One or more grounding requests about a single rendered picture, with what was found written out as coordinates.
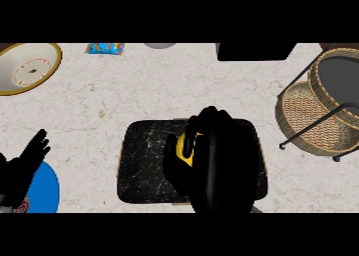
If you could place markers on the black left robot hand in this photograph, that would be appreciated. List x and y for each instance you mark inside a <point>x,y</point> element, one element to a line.
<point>19,166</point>

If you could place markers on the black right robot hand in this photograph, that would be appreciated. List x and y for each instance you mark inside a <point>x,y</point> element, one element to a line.
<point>226,166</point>

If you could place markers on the yellow lemon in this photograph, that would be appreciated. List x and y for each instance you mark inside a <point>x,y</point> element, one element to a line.
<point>185,151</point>

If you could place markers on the black marble tray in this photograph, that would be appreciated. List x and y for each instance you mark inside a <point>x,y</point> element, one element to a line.
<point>146,163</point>

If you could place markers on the wicker tiered basket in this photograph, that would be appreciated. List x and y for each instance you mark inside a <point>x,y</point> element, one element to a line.
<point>323,100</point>

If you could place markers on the blue round plate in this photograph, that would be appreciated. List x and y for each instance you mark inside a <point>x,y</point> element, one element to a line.
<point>43,188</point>

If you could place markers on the white bowl with gold rim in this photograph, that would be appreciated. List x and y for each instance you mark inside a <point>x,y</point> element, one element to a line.
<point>22,68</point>

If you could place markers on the black appliance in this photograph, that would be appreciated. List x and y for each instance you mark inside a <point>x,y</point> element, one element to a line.
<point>256,51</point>

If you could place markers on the grey round object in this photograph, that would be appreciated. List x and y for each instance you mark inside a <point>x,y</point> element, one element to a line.
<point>160,45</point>

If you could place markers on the blue snack packet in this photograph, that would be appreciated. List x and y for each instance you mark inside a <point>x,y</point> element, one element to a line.
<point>105,48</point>

